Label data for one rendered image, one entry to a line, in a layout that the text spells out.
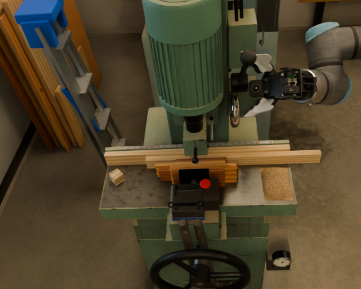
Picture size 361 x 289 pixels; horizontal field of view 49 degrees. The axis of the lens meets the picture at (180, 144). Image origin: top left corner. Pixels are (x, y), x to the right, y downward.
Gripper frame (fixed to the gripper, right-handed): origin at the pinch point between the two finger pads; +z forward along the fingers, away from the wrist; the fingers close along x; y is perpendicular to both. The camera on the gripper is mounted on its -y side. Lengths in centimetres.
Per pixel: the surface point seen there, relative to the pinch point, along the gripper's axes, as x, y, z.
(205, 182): 24.6, -17.2, -2.3
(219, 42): -9.8, -1.6, 4.3
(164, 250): 51, -50, -8
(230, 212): 35.2, -22.1, -15.0
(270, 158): 19.6, -18.2, -29.1
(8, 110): -10, -196, 12
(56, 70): -20, -106, 9
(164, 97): 1.5, -16.9, 10.2
